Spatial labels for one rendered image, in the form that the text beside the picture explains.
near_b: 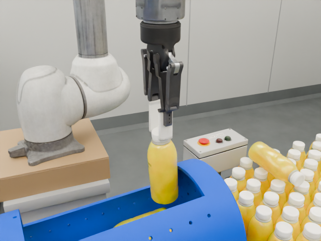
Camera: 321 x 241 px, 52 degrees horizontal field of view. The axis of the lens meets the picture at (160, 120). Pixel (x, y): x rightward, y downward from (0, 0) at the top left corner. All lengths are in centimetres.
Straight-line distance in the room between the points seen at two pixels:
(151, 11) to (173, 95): 15
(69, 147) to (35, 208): 21
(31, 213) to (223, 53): 313
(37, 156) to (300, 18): 381
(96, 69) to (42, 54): 219
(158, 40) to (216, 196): 33
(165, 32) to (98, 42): 55
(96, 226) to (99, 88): 46
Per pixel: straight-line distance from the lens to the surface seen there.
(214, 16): 374
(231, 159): 117
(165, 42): 60
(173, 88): 61
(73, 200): 112
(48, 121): 107
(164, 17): 59
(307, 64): 475
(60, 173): 108
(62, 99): 107
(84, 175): 110
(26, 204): 111
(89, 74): 111
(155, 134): 69
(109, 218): 88
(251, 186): 99
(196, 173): 73
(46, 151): 111
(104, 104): 115
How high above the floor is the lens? 165
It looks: 26 degrees down
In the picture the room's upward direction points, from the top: straight up
